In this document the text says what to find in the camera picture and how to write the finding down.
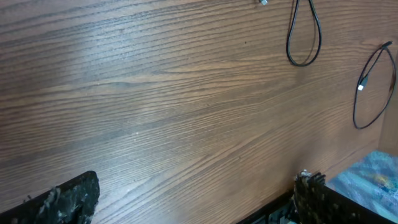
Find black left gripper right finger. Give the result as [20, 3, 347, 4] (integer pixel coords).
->
[293, 170, 393, 224]

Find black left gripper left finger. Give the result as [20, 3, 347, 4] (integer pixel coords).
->
[1, 170, 100, 224]

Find thin black cable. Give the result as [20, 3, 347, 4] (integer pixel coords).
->
[258, 0, 323, 68]

